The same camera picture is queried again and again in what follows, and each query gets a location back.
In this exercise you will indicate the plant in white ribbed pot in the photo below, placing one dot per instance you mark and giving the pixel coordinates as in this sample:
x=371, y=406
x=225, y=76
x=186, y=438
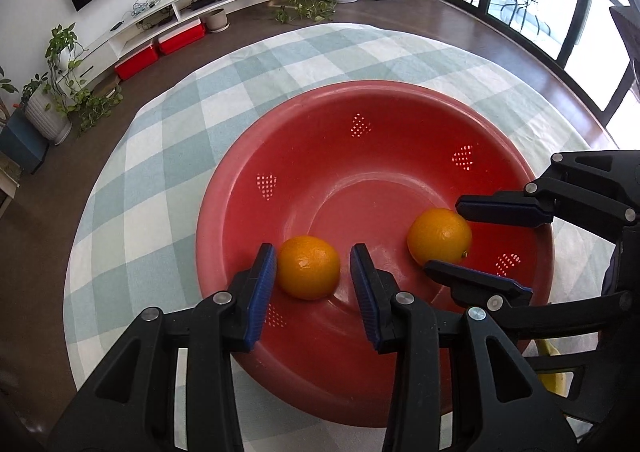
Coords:
x=47, y=117

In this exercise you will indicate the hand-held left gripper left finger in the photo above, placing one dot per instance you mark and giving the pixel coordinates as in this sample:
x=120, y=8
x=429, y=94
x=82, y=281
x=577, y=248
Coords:
x=262, y=297

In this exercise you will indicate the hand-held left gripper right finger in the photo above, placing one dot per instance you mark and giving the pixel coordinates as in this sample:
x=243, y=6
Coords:
x=364, y=297

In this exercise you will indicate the black remote control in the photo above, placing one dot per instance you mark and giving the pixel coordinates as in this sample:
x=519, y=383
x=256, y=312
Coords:
x=116, y=26

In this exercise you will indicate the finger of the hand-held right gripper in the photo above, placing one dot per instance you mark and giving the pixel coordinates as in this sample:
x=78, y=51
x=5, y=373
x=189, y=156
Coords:
x=500, y=209
x=475, y=277

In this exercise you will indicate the plant in blue planter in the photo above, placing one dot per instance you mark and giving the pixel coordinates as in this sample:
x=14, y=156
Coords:
x=20, y=142

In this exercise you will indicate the red plastic colander bowl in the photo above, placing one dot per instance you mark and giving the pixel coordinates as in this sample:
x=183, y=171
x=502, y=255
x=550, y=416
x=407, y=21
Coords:
x=350, y=157

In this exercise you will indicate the black set-top device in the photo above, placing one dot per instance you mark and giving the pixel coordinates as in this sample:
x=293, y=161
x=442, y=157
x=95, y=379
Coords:
x=205, y=1

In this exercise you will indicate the red cooler box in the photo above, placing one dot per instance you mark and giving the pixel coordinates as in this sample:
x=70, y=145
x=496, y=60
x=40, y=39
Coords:
x=181, y=36
x=137, y=61

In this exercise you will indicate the dark furniture piece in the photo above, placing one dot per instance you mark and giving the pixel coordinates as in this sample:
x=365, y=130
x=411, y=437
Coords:
x=627, y=42

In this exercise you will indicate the checked green white tablecloth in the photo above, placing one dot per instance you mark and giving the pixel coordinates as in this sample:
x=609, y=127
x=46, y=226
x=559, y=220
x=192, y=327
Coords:
x=200, y=132

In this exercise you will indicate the patio table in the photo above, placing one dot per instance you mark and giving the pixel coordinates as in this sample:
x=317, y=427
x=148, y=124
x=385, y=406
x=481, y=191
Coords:
x=537, y=0

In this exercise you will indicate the glass sliding door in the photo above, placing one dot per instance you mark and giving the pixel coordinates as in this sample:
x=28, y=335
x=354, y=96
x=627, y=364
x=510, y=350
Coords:
x=585, y=7

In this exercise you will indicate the orange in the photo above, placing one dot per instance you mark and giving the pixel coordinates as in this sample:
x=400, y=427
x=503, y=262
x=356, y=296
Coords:
x=308, y=268
x=439, y=236

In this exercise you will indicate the small empty beige pot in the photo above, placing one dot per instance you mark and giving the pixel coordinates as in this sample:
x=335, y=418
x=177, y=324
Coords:
x=217, y=20

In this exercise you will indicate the vine plant on console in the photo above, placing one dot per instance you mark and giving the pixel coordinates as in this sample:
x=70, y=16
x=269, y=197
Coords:
x=62, y=45

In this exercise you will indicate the long yellow banana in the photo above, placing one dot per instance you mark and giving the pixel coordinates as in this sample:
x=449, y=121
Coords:
x=550, y=377

